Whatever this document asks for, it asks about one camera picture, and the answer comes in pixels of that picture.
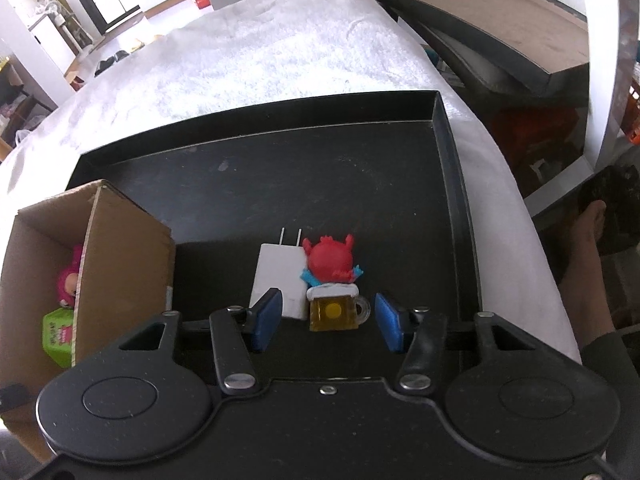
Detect black shallow tray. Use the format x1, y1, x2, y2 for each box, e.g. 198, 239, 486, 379
65, 89, 484, 358

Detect brown cardboard box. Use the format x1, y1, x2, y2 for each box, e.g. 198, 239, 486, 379
0, 178, 177, 463

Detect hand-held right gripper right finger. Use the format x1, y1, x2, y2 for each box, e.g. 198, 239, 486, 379
374, 291, 527, 396

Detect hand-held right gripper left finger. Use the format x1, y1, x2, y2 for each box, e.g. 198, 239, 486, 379
117, 287, 286, 396

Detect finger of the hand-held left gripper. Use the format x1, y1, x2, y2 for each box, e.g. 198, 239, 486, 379
0, 383, 32, 409

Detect green toy box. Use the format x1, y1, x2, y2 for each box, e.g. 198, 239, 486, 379
42, 306, 79, 369

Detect pink plush toy figure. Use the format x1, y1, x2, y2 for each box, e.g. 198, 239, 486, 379
54, 242, 85, 309

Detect person's bare foot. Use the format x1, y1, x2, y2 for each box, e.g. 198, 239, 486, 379
556, 199, 617, 343

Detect orange plastic crate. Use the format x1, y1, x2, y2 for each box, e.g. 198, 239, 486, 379
627, 84, 640, 142

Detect red crab beer mug figure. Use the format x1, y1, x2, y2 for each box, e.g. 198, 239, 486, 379
299, 233, 372, 334

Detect white fan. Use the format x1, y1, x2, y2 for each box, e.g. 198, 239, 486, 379
37, 2, 69, 27

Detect white plug charger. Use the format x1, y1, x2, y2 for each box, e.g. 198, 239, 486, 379
248, 227, 308, 323

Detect black tray with brown base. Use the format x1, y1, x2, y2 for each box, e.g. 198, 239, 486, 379
375, 0, 592, 95

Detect black desk with white frame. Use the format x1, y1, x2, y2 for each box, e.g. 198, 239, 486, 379
529, 0, 640, 217

